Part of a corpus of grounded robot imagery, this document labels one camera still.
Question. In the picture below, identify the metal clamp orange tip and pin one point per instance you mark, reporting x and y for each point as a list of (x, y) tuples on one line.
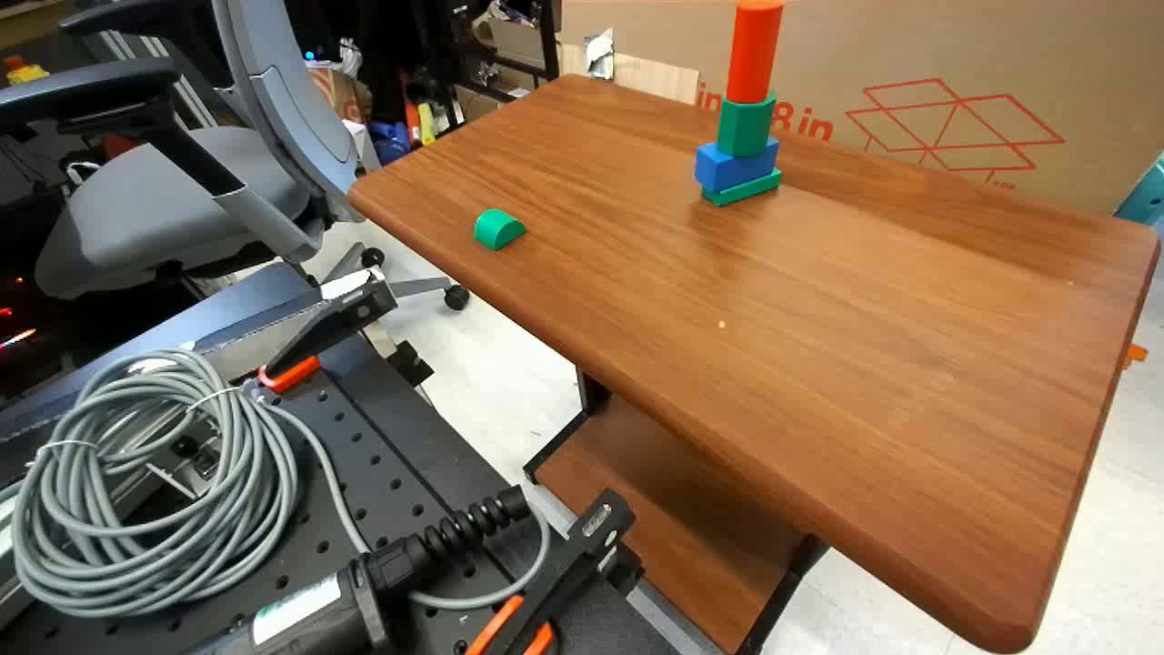
[(345, 309)]

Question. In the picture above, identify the teal plastic bin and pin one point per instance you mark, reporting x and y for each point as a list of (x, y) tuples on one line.
[(1146, 193)]

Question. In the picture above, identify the green flat block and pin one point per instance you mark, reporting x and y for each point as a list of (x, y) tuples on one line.
[(748, 193)]

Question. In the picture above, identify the black perforated mounting board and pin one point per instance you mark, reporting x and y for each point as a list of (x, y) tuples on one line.
[(377, 459)]

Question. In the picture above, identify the blue container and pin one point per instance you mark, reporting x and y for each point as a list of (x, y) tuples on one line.
[(390, 140)]

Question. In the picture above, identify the red cylinder block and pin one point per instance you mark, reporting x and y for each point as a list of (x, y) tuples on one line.
[(755, 47)]

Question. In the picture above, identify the green cylinder block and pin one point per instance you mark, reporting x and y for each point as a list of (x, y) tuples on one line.
[(742, 129)]

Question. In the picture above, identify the grey office chair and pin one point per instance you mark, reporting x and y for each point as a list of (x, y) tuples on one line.
[(159, 205)]

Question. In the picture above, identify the dark metal frame beam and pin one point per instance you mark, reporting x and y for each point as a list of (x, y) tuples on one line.
[(183, 341)]

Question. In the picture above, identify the blue rectangular block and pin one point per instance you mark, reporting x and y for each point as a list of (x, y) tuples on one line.
[(732, 170)]

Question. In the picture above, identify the large cardboard box red print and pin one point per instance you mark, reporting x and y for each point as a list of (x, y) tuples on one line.
[(947, 47)]

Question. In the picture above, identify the green half-cylinder block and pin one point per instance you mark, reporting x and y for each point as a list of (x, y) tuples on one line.
[(496, 231)]

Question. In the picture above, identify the black corner bracket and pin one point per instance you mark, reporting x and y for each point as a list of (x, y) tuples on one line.
[(407, 360)]

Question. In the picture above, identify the small orange tab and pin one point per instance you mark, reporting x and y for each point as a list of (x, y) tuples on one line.
[(1136, 354)]

